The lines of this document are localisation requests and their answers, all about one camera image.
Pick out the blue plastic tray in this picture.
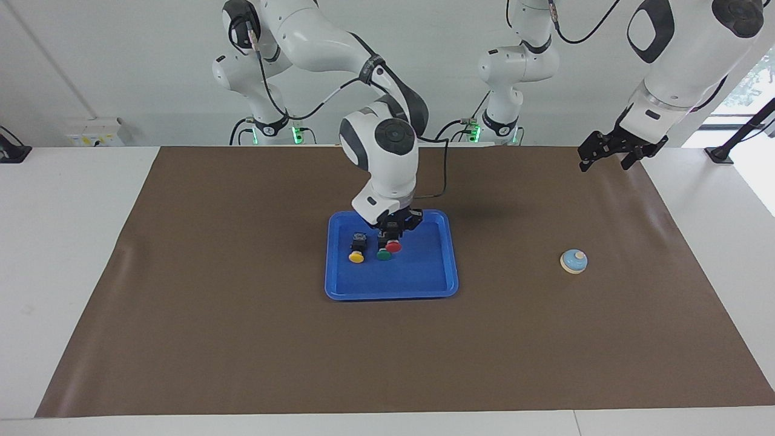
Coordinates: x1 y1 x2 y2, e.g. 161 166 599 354
325 210 460 302

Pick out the round blue cream knob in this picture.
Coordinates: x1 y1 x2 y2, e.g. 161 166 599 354
559 249 589 274

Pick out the brown table mat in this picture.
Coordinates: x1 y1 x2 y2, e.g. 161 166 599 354
35 145 775 418

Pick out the black stand base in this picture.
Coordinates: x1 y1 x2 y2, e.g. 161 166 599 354
0 125 32 164

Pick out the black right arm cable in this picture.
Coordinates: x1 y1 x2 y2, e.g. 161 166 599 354
230 15 449 199

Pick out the black arm base cable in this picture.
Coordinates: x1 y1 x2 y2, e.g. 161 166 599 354
229 117 256 146
434 91 491 144

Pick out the black camera stand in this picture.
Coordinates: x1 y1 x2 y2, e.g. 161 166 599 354
705 97 775 165

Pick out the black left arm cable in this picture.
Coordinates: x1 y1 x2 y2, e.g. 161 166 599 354
548 0 622 45

